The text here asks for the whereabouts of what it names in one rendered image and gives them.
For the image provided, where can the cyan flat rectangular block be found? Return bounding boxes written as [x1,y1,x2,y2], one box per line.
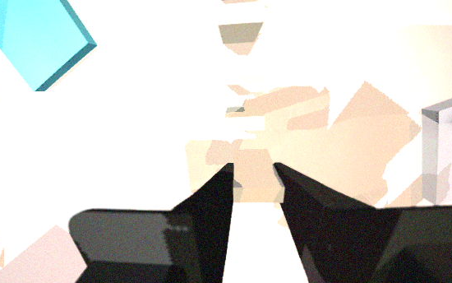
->
[0,0,98,92]

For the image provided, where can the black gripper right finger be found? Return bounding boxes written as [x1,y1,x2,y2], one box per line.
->
[274,162,452,283]

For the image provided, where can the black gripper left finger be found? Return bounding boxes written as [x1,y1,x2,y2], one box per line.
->
[67,163,234,283]

